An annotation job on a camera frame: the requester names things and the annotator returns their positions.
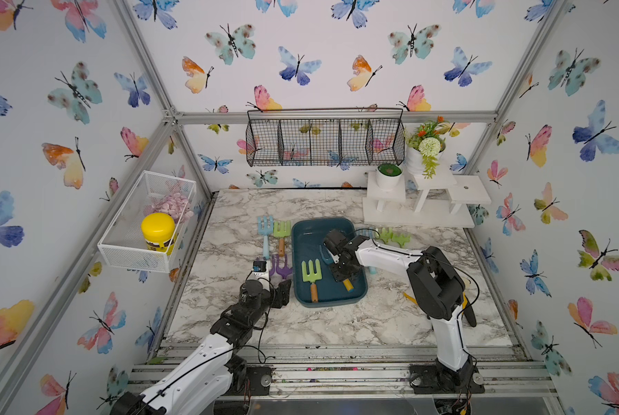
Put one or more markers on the white tiered plant stand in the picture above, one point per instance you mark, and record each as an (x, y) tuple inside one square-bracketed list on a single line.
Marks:
[(439, 202)]

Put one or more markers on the green rake wooden handle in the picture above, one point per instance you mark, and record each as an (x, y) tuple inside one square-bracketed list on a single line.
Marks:
[(402, 239), (386, 235)]

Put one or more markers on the black wire wall basket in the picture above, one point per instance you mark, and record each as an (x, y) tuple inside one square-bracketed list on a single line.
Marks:
[(333, 137)]

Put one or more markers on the pink flower bunch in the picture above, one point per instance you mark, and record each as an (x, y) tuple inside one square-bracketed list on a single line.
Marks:
[(176, 205)]

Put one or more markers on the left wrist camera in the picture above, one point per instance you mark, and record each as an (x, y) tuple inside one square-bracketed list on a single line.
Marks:
[(260, 271)]

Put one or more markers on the purple fork pink handle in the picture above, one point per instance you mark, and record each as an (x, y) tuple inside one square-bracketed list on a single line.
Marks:
[(272, 264)]

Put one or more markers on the light blue fork rake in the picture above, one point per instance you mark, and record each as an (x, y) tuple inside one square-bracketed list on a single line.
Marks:
[(265, 227)]

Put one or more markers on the yellow lidded jar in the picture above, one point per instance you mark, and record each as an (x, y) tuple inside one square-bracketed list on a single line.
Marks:
[(159, 232)]

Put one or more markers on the white mesh wall basket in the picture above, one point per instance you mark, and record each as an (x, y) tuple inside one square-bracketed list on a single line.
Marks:
[(123, 245)]

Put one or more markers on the teal rake yellow handle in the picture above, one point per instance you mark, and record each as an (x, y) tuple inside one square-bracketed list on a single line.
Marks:
[(347, 284)]

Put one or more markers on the yellow black work glove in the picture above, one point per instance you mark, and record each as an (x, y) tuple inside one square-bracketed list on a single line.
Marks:
[(468, 312)]

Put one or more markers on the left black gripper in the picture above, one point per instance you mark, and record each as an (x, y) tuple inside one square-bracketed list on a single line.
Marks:
[(282, 292)]

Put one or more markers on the white pot with flowers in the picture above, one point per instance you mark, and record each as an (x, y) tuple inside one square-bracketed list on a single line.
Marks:
[(424, 145)]

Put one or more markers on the teal plastic storage box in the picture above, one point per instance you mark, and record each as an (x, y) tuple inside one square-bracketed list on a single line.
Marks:
[(307, 242)]

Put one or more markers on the purple rake pink handle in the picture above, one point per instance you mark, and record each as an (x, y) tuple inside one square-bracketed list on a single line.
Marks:
[(283, 267)]

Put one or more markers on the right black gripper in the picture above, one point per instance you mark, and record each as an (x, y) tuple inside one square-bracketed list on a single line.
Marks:
[(337, 276)]

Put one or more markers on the yellow glove cuff strip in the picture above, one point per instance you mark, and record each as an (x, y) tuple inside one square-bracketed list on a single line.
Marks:
[(410, 297)]

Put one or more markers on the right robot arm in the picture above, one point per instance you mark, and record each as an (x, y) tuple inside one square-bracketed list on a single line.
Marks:
[(439, 293)]

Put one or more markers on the small white pot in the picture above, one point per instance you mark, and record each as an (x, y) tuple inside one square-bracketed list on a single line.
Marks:
[(388, 176)]

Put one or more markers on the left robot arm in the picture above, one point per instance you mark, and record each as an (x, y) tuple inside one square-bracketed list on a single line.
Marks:
[(214, 368)]

